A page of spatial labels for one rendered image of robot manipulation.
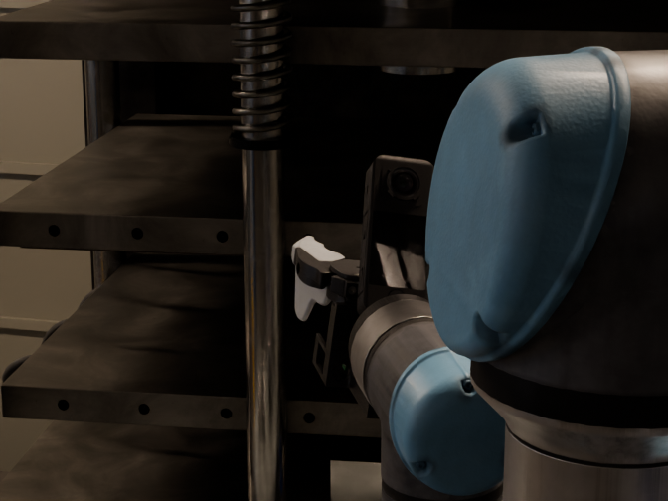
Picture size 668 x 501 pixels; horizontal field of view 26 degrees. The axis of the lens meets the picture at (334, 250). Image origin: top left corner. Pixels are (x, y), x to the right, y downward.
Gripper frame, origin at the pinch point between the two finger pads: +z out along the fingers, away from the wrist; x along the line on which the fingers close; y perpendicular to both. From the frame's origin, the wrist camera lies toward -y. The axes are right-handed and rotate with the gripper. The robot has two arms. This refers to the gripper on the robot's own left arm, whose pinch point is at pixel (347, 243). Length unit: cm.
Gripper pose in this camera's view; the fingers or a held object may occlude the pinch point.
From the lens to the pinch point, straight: 114.8
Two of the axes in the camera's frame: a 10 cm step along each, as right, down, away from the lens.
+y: -1.3, 9.6, 2.4
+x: 9.7, 0.8, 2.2
